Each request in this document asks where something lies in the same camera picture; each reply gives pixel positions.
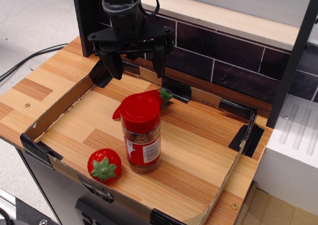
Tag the red toy strawberry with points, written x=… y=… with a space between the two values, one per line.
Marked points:
x=104 y=165

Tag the black right shelf post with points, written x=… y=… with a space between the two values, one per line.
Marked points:
x=293 y=62

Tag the white cabinet with grooves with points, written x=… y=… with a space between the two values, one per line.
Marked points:
x=289 y=167

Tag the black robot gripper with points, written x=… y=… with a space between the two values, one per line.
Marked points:
x=132 y=31

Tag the red-capped basil spice bottle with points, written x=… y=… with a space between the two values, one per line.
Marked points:
x=140 y=119

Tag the light wooden shelf board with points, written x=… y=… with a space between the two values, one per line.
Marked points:
x=242 y=25

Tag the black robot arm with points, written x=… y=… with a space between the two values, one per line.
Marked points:
x=129 y=33

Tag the black left shelf post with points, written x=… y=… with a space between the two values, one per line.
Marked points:
x=87 y=13

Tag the red toy chili pepper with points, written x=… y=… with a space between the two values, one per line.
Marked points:
x=160 y=95

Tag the black shelf post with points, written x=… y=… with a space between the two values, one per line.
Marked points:
x=293 y=62
x=87 y=13

